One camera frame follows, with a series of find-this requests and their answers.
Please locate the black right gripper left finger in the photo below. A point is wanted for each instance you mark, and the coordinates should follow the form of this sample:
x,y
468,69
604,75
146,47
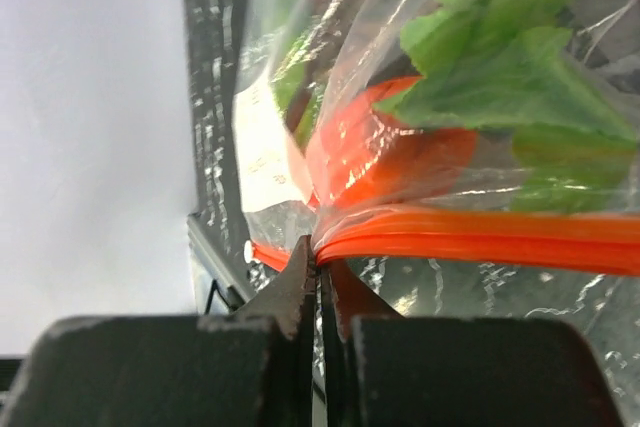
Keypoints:
x,y
290,297

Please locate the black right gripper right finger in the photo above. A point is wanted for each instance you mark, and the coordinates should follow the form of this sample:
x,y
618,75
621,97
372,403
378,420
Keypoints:
x,y
346,296

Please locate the clear zip top bag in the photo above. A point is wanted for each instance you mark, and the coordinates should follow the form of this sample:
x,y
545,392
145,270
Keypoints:
x,y
304,60

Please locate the red fake tomato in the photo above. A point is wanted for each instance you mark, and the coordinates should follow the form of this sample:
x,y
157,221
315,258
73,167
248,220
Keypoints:
x,y
360,155

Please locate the green fake lettuce leaf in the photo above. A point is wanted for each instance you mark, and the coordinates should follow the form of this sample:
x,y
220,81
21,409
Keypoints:
x,y
501,66

